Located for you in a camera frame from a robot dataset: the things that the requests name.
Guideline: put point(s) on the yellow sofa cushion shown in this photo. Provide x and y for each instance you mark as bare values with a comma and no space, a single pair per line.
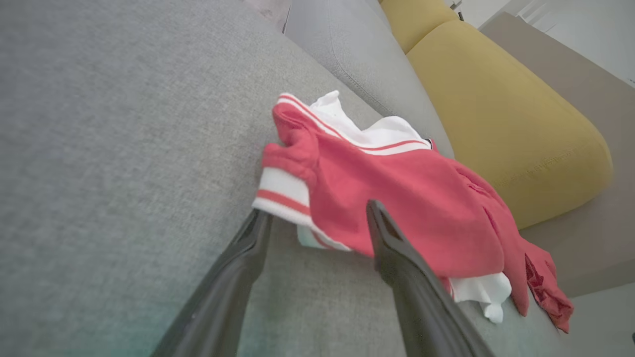
496,114

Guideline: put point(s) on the red and white jacket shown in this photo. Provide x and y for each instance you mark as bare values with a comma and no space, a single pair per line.
407,188

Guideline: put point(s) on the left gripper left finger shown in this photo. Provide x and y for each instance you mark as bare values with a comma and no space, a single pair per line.
223,297

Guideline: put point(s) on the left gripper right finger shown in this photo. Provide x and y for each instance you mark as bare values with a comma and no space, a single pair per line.
421,307

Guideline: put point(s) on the grey sofa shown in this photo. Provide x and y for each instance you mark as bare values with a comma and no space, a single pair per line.
124,148

